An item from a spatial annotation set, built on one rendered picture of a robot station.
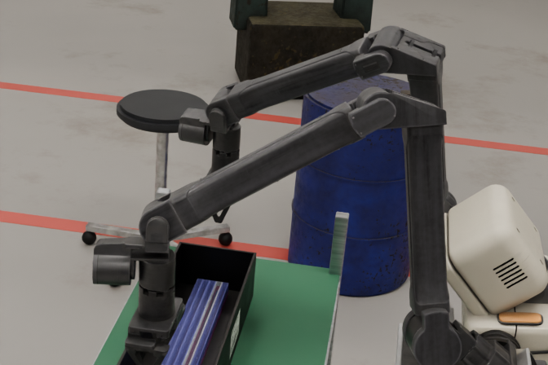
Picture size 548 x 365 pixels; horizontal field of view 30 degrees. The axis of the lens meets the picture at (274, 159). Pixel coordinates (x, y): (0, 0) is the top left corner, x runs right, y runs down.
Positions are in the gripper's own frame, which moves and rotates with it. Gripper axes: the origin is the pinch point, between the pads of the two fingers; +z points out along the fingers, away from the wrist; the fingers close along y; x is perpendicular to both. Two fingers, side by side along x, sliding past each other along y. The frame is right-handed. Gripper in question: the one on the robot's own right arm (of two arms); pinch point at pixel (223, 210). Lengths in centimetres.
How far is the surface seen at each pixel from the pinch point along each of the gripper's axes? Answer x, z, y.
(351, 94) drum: 14, 35, -187
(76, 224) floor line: -101, 113, -193
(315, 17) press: -24, 64, -404
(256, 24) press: -56, 65, -377
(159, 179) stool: -59, 77, -174
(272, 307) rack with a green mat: 12.7, 20.7, 2.5
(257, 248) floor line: -20, 114, -195
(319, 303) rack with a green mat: 22.4, 20.7, -2.1
